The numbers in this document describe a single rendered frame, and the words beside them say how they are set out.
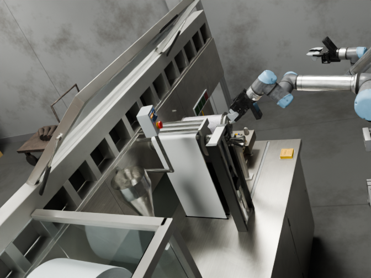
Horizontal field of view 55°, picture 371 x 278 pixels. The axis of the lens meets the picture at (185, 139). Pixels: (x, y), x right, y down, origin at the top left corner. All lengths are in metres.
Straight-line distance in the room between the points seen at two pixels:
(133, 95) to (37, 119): 4.56
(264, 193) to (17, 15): 4.30
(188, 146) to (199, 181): 0.22
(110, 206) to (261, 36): 3.12
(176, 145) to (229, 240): 0.54
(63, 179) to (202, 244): 0.79
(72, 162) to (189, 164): 0.56
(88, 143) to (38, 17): 3.87
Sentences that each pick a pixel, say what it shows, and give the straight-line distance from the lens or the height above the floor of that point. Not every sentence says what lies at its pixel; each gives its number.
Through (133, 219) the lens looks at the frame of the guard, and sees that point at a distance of 1.06.
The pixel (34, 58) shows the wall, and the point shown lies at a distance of 5.62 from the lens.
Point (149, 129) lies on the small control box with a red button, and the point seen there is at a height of 1.65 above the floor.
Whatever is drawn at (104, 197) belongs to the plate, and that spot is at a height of 1.38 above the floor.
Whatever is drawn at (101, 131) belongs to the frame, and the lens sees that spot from 1.60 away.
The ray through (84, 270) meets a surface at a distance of 1.04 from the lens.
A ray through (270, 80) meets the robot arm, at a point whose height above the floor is 1.50.
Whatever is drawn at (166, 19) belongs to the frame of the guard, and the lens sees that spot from 1.38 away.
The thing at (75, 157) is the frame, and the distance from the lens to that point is 1.49.
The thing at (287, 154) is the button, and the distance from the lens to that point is 2.18.
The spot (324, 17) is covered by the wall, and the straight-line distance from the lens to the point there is 4.26.
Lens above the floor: 2.26
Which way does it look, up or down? 31 degrees down
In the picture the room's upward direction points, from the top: 22 degrees counter-clockwise
